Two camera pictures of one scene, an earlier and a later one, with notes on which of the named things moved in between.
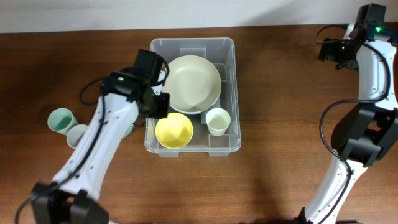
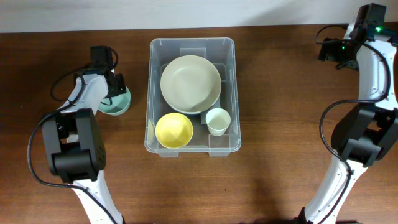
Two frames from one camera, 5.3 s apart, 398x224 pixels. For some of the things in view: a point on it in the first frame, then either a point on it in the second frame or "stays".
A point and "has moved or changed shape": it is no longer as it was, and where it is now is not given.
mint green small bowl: [128, 131] has moved or changed shape
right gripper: [331, 55] stays
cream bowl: [194, 83] stays
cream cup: [217, 121] stays
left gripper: [163, 112] → [123, 87]
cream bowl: [193, 92] stays
